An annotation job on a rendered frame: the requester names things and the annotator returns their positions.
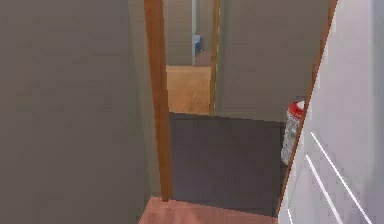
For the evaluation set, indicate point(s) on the white room door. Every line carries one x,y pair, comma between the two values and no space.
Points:
336,133

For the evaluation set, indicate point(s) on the blue seat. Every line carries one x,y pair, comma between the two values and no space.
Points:
197,43

